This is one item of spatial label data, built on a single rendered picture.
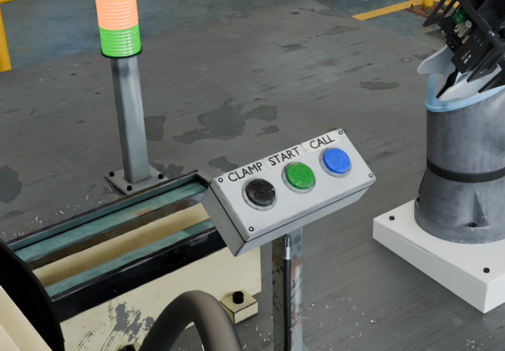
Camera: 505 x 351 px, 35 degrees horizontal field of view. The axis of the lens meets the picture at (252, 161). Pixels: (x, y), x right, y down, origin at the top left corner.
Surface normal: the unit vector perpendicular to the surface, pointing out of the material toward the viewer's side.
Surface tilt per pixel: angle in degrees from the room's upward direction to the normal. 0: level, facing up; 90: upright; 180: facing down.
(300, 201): 34
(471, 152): 89
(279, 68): 0
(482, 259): 4
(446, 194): 74
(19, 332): 42
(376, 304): 0
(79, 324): 90
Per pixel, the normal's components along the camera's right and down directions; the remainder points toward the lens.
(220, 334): -0.05, -0.95
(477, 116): -0.19, 0.41
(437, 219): -0.74, 0.08
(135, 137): 0.60, 0.37
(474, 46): -0.80, 0.32
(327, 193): 0.31, -0.52
